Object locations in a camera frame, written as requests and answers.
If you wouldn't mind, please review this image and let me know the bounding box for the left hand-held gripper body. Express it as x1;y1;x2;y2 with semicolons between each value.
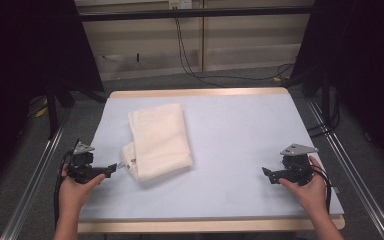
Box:
67;141;110;185

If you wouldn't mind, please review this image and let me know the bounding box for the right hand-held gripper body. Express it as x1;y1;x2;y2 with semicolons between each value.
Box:
273;143;319;187

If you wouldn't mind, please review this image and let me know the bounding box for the white mesh laundry bag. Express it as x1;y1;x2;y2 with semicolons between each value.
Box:
118;102;194;183

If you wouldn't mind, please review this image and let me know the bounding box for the person's left hand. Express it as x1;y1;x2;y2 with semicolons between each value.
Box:
58;164;107;214

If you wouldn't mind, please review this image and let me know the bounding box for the person's right hand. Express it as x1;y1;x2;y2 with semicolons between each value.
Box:
277;155;330;218

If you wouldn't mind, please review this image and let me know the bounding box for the light blue table mat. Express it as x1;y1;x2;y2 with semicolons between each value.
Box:
78;92;345;222

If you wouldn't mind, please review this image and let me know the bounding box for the black stand leg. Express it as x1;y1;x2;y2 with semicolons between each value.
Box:
320;71;334;129
44;79;62;140

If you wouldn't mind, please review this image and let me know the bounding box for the yellow floor tape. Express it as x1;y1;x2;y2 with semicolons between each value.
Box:
34;105;50;119

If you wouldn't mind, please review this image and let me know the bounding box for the wooden table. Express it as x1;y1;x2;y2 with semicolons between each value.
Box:
77;86;346;234

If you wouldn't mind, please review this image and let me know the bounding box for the dark curtain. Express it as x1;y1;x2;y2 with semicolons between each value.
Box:
0;0;105;198
290;0;384;174

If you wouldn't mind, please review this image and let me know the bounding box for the black horizontal bar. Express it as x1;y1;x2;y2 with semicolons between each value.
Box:
79;6;315;22

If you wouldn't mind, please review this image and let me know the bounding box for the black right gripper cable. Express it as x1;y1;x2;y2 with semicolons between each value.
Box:
309;164;333;214

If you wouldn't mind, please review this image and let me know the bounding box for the black cable bundle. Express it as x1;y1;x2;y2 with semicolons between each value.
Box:
307;93;342;138

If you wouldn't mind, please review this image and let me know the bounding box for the metal floor rail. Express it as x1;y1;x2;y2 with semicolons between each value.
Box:
0;109;72;240
305;99;384;240

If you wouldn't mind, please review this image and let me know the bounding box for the black floor cable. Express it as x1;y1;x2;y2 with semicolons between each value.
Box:
174;16;296;89

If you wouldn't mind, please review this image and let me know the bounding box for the white wall socket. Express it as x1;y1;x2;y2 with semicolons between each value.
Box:
168;0;194;10

